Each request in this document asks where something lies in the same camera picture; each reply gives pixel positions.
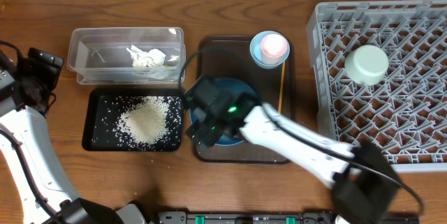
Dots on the yellow green snack wrapper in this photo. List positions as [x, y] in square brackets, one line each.
[155, 73]

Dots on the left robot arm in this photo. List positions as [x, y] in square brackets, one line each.
[46, 193]

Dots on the brown serving tray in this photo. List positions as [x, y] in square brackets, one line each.
[229, 56]

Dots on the pile of white rice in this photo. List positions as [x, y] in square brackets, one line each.
[138, 123]

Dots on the wooden chopstick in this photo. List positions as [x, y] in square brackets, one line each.
[281, 90]

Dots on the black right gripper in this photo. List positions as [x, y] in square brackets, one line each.
[204, 130]

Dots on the white pink cup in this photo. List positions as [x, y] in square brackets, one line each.
[273, 48]

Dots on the clear plastic bin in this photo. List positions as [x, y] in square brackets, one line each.
[99, 55]

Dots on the grey dishwasher rack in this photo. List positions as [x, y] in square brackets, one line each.
[405, 113]

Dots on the light blue small bowl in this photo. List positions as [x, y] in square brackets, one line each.
[255, 50]

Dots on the mint green bowl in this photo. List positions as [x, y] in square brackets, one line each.
[366, 65]

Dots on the white napkin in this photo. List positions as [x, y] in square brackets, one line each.
[140, 58]

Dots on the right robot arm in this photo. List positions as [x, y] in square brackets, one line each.
[361, 182]

